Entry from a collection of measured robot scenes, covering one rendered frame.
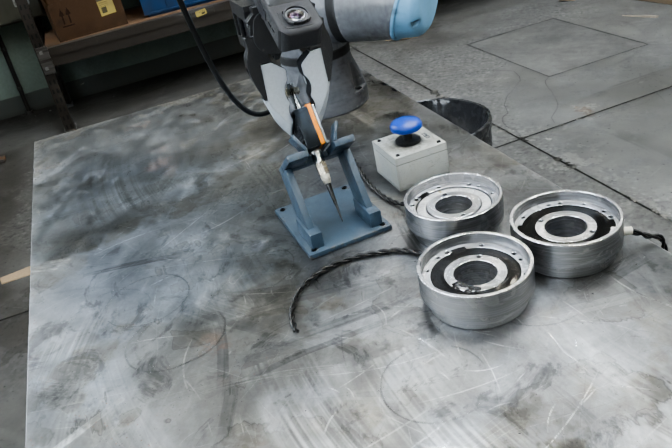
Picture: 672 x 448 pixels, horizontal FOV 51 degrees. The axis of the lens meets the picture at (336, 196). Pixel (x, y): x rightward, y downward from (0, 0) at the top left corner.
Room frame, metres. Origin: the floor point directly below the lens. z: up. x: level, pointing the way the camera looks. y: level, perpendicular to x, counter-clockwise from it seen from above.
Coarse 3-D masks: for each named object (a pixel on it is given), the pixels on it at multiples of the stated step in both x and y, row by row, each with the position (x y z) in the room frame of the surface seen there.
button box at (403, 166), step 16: (384, 144) 0.82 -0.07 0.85; (400, 144) 0.80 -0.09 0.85; (416, 144) 0.80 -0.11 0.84; (432, 144) 0.79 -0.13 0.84; (384, 160) 0.81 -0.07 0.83; (400, 160) 0.77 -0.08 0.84; (416, 160) 0.78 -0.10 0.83; (432, 160) 0.78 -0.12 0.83; (384, 176) 0.81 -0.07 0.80; (400, 176) 0.77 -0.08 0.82; (416, 176) 0.78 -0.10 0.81; (432, 176) 0.78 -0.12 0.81
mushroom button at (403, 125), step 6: (396, 120) 0.82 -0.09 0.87; (402, 120) 0.81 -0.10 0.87; (408, 120) 0.81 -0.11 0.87; (414, 120) 0.81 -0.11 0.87; (420, 120) 0.81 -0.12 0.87; (390, 126) 0.81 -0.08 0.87; (396, 126) 0.80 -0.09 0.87; (402, 126) 0.80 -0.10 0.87; (408, 126) 0.80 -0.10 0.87; (414, 126) 0.80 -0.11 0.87; (420, 126) 0.80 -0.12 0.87; (396, 132) 0.80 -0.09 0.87; (402, 132) 0.80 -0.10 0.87; (408, 132) 0.79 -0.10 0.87; (414, 132) 0.80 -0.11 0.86; (408, 138) 0.81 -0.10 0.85
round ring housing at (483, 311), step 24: (456, 240) 0.58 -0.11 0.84; (480, 240) 0.58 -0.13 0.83; (504, 240) 0.57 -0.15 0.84; (432, 264) 0.56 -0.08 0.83; (456, 264) 0.55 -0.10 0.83; (480, 264) 0.55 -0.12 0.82; (504, 264) 0.54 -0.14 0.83; (528, 264) 0.53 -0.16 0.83; (432, 288) 0.51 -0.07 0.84; (504, 288) 0.49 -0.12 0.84; (528, 288) 0.50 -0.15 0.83; (432, 312) 0.53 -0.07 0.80; (456, 312) 0.49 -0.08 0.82; (480, 312) 0.48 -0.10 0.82; (504, 312) 0.48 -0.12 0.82
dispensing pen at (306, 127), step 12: (288, 84) 0.78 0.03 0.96; (288, 96) 0.77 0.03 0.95; (300, 108) 0.75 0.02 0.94; (300, 120) 0.74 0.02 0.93; (300, 132) 0.73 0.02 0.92; (312, 132) 0.73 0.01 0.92; (312, 144) 0.72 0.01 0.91; (312, 156) 0.73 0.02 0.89; (324, 168) 0.72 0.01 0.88; (324, 180) 0.72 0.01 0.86; (336, 204) 0.70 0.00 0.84
